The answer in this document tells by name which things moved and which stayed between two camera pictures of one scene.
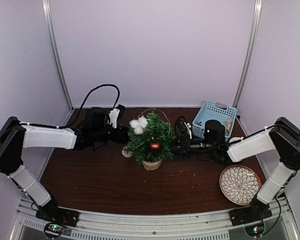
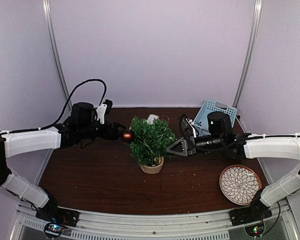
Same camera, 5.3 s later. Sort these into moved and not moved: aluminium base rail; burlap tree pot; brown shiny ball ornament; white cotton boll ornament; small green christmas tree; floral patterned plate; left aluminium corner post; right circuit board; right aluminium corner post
Moved: white cotton boll ornament; brown shiny ball ornament; burlap tree pot
Not moved: right aluminium corner post; aluminium base rail; floral patterned plate; right circuit board; small green christmas tree; left aluminium corner post
